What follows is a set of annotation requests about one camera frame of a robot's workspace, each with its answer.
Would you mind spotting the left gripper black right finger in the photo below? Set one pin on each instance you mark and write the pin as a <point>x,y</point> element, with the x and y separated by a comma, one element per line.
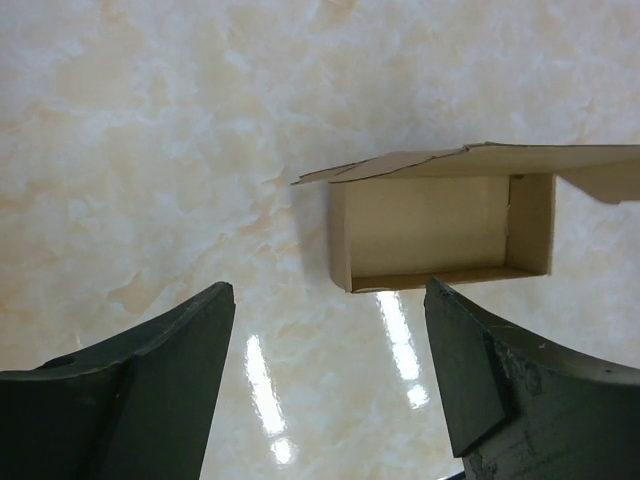
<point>520,406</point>

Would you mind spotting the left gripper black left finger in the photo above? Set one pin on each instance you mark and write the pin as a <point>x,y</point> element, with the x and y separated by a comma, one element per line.
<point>138,405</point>

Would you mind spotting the brown cardboard paper box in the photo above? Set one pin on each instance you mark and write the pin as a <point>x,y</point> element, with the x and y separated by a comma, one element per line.
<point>480,212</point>

